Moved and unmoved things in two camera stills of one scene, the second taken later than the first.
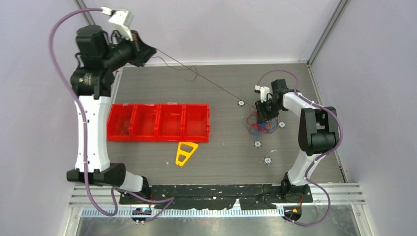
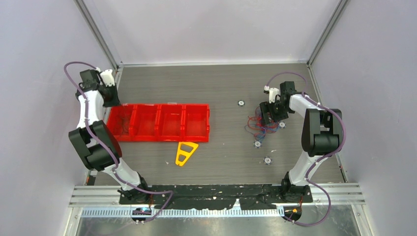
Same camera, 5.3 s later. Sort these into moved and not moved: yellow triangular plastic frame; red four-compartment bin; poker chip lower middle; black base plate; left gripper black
Moved: left gripper black
Not moved: red four-compartment bin; poker chip lower middle; black base plate; yellow triangular plastic frame
